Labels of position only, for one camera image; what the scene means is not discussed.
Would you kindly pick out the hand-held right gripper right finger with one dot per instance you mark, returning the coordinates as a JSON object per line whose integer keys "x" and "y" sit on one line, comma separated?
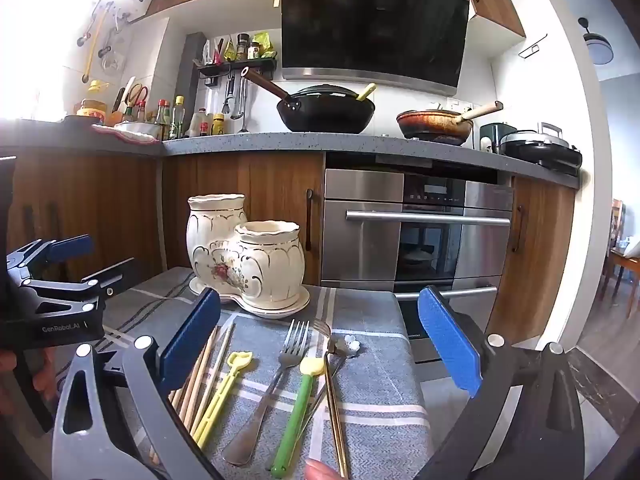
{"x": 450, "y": 340}

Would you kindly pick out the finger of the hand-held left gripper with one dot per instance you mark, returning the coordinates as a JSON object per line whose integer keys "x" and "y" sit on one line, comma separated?
{"x": 70, "y": 247}
{"x": 112, "y": 275}

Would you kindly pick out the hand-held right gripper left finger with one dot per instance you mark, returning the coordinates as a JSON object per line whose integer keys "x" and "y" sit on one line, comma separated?
{"x": 190, "y": 335}

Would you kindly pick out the wooden chopstick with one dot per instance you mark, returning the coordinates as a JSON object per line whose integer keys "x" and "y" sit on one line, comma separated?
{"x": 202, "y": 385}
{"x": 200, "y": 365}
{"x": 217, "y": 365}

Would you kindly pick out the yellow plastic chopsticks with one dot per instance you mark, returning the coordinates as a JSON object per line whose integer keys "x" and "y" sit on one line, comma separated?
{"x": 222, "y": 400}

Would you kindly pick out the stainless steel fork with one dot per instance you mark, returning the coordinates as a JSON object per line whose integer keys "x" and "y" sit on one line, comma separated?
{"x": 272, "y": 385}

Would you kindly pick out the white floral ceramic utensil holder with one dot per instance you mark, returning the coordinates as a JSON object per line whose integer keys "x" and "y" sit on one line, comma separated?
{"x": 260, "y": 265}

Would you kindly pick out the small fork with flower ornament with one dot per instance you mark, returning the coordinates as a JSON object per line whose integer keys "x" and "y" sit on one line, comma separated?
{"x": 347, "y": 346}

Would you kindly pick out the gold fork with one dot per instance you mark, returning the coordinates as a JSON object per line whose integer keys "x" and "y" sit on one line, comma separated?
{"x": 334, "y": 410}

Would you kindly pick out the person's left hand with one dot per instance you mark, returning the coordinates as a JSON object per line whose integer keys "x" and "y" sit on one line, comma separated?
{"x": 44, "y": 375}

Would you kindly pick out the person's right hand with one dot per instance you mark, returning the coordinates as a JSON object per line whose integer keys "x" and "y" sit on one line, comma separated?
{"x": 322, "y": 471}

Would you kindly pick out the grey striped cloth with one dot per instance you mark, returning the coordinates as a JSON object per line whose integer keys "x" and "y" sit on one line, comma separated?
{"x": 370, "y": 385}

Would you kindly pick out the narrow wooden lower cabinet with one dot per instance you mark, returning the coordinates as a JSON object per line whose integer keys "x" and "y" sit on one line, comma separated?
{"x": 540, "y": 260}

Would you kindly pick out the pink white cloth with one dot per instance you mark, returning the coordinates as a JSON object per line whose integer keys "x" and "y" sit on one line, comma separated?
{"x": 127, "y": 132}

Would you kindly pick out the stainless steel oven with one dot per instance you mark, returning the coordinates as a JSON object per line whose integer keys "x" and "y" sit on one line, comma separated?
{"x": 360, "y": 240}

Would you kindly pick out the orange jar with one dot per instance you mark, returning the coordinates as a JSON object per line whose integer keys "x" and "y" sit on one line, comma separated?
{"x": 93, "y": 111}

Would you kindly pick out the red cap sauce bottle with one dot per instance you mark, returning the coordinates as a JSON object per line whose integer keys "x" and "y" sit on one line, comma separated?
{"x": 162, "y": 120}

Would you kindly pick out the kitchen knife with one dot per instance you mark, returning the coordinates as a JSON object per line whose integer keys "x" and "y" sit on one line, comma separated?
{"x": 122, "y": 95}

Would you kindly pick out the yellow cap green bottle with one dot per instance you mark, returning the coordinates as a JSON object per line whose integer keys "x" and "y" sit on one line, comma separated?
{"x": 177, "y": 120}

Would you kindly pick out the small red cap bottle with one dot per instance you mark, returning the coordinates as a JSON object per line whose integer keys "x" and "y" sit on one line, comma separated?
{"x": 204, "y": 129}

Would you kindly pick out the white plastic bottle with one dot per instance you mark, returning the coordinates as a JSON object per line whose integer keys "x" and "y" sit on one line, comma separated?
{"x": 197, "y": 124}

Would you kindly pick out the dark green appliance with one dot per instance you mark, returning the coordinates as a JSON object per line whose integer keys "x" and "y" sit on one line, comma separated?
{"x": 492, "y": 137}

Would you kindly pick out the yellow hanging tool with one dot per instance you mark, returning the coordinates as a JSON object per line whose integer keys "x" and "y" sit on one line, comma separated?
{"x": 95, "y": 40}

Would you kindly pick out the black lidded pan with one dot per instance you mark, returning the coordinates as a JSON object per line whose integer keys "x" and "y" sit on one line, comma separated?
{"x": 542, "y": 152}

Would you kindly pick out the hanging metal ladle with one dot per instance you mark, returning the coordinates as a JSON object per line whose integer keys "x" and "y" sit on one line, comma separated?
{"x": 241, "y": 105}

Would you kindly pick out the hanging metal tongs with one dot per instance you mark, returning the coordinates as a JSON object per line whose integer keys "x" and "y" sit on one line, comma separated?
{"x": 228, "y": 95}

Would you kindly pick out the brown frying pan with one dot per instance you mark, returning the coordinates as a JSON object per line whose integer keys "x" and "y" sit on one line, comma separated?
{"x": 435, "y": 125}

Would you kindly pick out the grey kitchen countertop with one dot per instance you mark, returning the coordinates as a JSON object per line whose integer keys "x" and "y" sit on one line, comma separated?
{"x": 300, "y": 144}

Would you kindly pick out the yellow green seasoning packet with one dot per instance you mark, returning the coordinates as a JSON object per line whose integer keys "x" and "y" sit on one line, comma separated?
{"x": 229, "y": 51}

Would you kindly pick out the yellow spatula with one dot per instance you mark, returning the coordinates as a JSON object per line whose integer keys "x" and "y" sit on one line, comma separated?
{"x": 366, "y": 91}

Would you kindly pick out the dark lid spice jar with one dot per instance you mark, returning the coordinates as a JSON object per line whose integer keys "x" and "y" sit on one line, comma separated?
{"x": 243, "y": 46}

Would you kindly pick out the white label spice jar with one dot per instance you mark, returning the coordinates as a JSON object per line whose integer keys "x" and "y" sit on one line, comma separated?
{"x": 253, "y": 51}

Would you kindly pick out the black range hood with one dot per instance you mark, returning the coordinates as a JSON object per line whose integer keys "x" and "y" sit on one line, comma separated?
{"x": 375, "y": 20}

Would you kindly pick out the ceiling fan light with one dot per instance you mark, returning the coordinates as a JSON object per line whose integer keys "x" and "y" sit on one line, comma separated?
{"x": 599, "y": 45}

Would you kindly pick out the black wall spice rack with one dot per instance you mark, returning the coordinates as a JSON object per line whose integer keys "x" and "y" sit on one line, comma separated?
{"x": 235, "y": 66}

